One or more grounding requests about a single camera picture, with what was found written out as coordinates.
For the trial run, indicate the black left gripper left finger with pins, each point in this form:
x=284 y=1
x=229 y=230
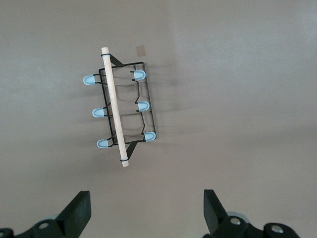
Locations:
x=74 y=218

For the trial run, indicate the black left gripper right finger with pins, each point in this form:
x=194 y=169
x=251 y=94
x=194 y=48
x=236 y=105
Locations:
x=215 y=218

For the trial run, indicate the brown table cover sheet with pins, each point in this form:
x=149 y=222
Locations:
x=235 y=99

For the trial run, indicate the small brown tape mark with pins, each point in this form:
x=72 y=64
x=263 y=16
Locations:
x=141 y=51

